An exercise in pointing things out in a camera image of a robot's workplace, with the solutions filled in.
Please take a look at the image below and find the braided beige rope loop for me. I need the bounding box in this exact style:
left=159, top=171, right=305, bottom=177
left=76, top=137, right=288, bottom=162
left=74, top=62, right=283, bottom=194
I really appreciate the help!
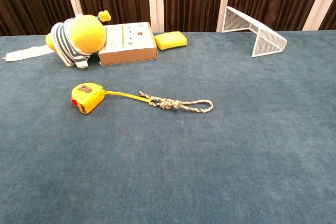
left=139, top=91, right=214, bottom=114

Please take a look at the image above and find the yellow tape measure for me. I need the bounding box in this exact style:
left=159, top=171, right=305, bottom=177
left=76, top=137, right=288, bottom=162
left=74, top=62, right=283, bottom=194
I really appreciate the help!
left=71, top=82, right=152, bottom=114

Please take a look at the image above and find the yellow sponge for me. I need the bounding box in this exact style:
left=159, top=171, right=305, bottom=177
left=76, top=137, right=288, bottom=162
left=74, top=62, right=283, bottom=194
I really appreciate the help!
left=153, top=31, right=188, bottom=51

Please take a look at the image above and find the blue table mat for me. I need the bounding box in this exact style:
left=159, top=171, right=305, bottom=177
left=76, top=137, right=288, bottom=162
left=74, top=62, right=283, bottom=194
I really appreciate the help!
left=0, top=30, right=336, bottom=224

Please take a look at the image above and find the white wooden board box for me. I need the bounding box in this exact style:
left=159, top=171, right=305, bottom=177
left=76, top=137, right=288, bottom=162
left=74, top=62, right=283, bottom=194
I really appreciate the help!
left=98, top=22, right=159, bottom=66

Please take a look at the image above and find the yellow plush toy striped shirt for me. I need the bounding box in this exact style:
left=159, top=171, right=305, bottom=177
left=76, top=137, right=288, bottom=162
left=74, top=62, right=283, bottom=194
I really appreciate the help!
left=45, top=10, right=111, bottom=69

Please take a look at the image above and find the white metal mesh rack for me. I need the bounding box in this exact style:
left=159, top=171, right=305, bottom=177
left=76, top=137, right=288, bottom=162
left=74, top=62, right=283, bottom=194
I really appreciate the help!
left=222, top=6, right=288, bottom=58

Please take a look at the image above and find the white paper tag strip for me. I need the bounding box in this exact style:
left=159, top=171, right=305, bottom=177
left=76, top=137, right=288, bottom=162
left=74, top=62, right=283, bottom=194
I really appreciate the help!
left=2, top=45, right=54, bottom=62

